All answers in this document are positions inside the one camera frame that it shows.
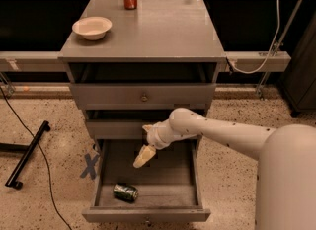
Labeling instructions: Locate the grey drawer cabinet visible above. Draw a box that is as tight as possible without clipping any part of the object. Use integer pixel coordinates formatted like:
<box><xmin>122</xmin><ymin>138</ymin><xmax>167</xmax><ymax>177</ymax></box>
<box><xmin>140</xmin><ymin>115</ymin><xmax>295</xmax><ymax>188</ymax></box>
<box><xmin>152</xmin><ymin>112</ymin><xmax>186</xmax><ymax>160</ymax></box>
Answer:
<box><xmin>57</xmin><ymin>0</ymin><xmax>228</xmax><ymax>149</ymax></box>

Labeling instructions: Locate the white bowl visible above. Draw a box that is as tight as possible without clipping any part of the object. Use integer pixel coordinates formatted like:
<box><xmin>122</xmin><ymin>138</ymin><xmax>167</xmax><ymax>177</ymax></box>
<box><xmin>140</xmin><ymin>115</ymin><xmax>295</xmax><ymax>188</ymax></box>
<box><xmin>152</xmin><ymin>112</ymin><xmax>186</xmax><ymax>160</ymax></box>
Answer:
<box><xmin>72</xmin><ymin>17</ymin><xmax>113</xmax><ymax>40</ymax></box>

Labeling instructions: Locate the grey bottom drawer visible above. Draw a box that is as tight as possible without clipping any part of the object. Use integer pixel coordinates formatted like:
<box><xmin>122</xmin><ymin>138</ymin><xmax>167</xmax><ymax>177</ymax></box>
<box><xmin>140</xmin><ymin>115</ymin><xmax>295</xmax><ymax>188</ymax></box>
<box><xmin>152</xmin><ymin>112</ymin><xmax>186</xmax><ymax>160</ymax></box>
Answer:
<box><xmin>82</xmin><ymin>139</ymin><xmax>210</xmax><ymax>223</ymax></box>

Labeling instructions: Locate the blue tape cross mark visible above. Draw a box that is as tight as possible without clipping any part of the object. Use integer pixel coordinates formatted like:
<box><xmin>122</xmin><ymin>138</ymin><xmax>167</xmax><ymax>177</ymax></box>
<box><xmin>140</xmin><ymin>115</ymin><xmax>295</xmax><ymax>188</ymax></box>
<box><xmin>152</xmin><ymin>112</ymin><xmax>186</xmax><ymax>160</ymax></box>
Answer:
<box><xmin>80</xmin><ymin>154</ymin><xmax>99</xmax><ymax>180</ymax></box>

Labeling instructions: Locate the black metal stand leg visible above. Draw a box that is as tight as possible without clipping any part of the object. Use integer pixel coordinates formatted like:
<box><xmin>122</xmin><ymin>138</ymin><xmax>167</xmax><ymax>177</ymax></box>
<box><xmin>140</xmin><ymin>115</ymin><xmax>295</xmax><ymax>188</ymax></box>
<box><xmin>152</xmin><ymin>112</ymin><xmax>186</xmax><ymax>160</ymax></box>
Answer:
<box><xmin>0</xmin><ymin>120</ymin><xmax>50</xmax><ymax>190</ymax></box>

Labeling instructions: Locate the grey middle drawer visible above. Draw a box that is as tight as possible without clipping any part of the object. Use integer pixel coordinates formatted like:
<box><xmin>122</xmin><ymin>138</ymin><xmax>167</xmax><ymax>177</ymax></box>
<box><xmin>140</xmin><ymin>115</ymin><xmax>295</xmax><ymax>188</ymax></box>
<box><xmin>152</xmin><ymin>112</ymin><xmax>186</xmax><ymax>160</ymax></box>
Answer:
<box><xmin>84</xmin><ymin>110</ymin><xmax>207</xmax><ymax>141</ymax></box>

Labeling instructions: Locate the grey metal frame rail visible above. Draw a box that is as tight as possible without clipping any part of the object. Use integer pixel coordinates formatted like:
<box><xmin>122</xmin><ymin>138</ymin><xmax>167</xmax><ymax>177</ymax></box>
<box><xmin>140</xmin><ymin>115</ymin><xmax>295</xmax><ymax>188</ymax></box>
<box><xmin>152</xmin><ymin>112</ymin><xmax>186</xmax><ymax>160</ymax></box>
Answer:
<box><xmin>0</xmin><ymin>51</ymin><xmax>291</xmax><ymax>72</ymax></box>

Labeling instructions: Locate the grey drawer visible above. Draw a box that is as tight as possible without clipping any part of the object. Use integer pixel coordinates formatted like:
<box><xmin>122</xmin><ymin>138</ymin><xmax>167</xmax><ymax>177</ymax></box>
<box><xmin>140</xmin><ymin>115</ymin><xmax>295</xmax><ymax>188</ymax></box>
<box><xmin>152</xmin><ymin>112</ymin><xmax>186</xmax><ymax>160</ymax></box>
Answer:
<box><xmin>84</xmin><ymin>110</ymin><xmax>207</xmax><ymax>141</ymax></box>
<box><xmin>70</xmin><ymin>62</ymin><xmax>215</xmax><ymax>110</ymax></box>
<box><xmin>82</xmin><ymin>139</ymin><xmax>210</xmax><ymax>223</ymax></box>

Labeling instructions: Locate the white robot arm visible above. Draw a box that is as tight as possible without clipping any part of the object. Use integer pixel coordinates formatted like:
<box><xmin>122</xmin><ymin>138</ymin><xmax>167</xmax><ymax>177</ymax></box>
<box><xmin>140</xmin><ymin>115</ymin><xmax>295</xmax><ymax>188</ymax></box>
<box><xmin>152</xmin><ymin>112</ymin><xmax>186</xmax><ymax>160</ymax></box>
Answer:
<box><xmin>133</xmin><ymin>108</ymin><xmax>316</xmax><ymax>230</ymax></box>

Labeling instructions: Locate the grey top drawer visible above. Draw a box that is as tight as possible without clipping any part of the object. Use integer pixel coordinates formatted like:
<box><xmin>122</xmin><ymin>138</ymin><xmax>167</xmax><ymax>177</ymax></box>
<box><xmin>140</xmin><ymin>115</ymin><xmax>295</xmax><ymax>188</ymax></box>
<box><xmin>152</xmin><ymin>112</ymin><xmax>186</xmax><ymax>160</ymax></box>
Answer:
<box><xmin>70</xmin><ymin>62</ymin><xmax>215</xmax><ymax>110</ymax></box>

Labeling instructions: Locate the black floor cable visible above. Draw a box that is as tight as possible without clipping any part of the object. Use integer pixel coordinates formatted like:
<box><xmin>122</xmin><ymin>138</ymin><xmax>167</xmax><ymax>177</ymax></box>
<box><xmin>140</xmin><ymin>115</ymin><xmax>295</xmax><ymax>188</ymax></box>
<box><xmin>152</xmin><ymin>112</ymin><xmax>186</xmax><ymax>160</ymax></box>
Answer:
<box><xmin>0</xmin><ymin>85</ymin><xmax>73</xmax><ymax>230</ymax></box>

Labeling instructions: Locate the dark grey cabinet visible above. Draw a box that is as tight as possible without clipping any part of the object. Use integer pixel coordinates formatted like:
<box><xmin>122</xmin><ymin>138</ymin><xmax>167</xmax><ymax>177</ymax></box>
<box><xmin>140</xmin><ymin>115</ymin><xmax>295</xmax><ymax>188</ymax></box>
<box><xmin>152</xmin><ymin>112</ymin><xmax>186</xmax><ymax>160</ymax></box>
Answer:
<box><xmin>279</xmin><ymin>13</ymin><xmax>316</xmax><ymax>118</ymax></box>

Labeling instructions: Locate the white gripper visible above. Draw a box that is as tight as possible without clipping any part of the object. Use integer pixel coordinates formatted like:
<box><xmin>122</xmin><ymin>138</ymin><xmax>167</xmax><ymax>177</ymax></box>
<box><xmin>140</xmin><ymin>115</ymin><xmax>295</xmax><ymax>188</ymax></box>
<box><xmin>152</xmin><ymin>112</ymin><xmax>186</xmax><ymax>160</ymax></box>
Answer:
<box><xmin>133</xmin><ymin>120</ymin><xmax>174</xmax><ymax>168</ymax></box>

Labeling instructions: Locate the green soda can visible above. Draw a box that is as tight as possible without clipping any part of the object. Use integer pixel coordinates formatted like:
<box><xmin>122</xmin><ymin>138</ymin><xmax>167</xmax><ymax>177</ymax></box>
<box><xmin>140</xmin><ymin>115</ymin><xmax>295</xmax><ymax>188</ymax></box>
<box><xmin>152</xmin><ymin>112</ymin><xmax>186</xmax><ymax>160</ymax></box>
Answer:
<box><xmin>113</xmin><ymin>184</ymin><xmax>138</xmax><ymax>203</ymax></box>

